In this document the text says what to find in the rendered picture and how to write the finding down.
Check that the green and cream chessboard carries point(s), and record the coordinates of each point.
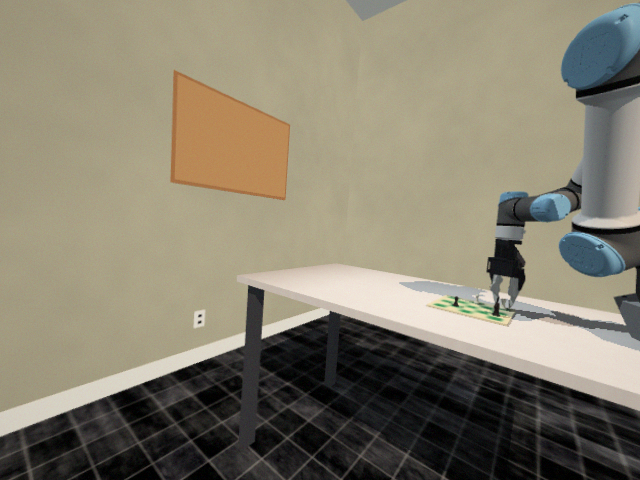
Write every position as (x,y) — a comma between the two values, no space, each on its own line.
(482,311)

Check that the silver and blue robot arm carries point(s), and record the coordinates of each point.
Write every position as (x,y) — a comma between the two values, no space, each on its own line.
(603,64)

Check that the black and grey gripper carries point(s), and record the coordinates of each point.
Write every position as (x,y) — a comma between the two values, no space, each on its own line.
(505,263)

